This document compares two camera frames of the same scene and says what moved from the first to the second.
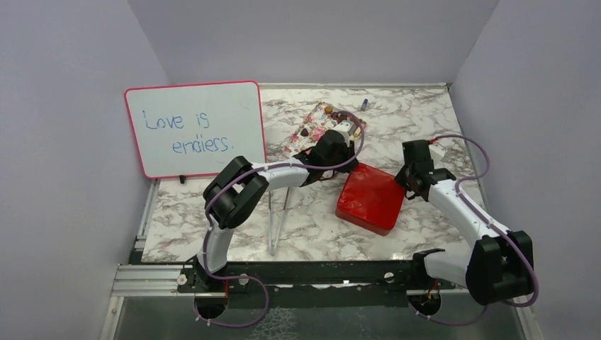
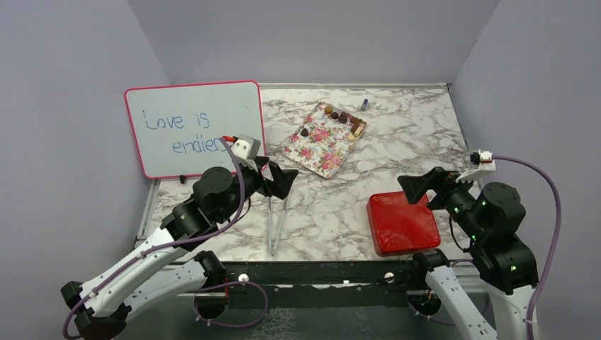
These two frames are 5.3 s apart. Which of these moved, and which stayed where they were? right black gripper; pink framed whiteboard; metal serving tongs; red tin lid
Moved: red tin lid; right black gripper
Stayed: pink framed whiteboard; metal serving tongs
